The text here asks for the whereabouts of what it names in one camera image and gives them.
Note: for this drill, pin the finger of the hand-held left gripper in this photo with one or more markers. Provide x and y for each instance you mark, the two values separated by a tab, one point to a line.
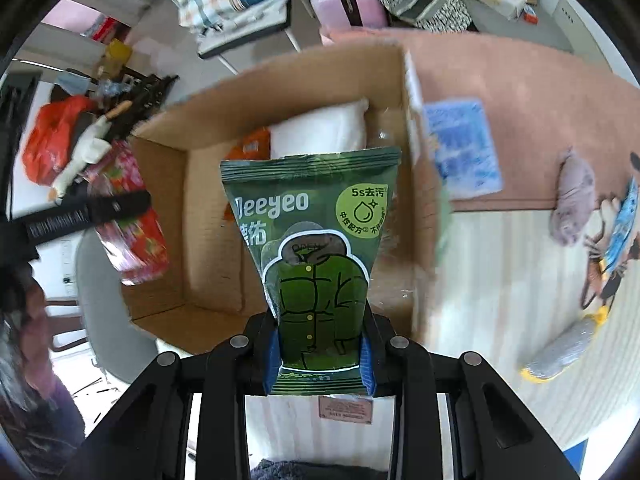
90	216

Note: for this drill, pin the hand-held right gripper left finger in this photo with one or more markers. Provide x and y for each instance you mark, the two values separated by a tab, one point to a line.
271	360

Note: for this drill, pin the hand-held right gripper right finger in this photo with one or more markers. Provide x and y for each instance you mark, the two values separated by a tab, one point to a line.
367	365

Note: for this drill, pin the red floral packet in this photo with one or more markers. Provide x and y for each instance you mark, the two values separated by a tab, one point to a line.
132	245

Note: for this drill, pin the brown cardboard box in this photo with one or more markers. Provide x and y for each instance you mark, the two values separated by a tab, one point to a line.
200	200

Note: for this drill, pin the green wet wipes packet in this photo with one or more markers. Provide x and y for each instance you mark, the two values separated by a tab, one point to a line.
310	240

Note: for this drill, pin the orange snack packet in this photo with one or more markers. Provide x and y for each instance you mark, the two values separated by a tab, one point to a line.
250	145

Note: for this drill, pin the light blue tissue packet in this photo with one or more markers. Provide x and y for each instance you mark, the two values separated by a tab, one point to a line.
465	150

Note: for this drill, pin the white soft packet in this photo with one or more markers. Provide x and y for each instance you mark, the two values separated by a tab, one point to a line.
320	127

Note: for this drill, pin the person's left forearm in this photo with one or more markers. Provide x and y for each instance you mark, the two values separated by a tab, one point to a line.
45	360

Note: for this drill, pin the pink label card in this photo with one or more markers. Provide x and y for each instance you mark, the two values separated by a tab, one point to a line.
345	410

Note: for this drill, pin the white plush goose toy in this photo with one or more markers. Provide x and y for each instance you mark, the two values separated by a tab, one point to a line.
87	147

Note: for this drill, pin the red plastic bag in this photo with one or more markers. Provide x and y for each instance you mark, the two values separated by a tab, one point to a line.
50	140

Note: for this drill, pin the white chair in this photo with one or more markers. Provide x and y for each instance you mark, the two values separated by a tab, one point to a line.
107	320

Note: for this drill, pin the dark blue towel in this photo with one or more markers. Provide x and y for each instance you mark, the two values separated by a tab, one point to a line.
320	470

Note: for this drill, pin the black metal rack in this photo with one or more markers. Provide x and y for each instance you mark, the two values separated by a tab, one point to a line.
142	97

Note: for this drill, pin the yellow container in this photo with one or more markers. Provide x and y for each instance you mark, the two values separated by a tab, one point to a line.
119	54

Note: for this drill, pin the grey and yellow sock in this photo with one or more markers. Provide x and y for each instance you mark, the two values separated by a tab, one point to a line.
565	347

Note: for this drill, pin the grey plush toy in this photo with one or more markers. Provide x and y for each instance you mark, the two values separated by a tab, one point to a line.
575	195

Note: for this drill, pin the blue printed packet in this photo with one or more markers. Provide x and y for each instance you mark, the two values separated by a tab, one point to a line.
622	230

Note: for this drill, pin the pink blanket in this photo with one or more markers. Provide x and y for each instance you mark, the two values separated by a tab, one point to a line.
525	95

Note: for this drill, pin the black and white patterned cloth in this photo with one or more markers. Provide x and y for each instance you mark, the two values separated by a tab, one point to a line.
430	7

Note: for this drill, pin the white wall socket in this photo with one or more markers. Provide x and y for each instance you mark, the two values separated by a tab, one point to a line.
565	22

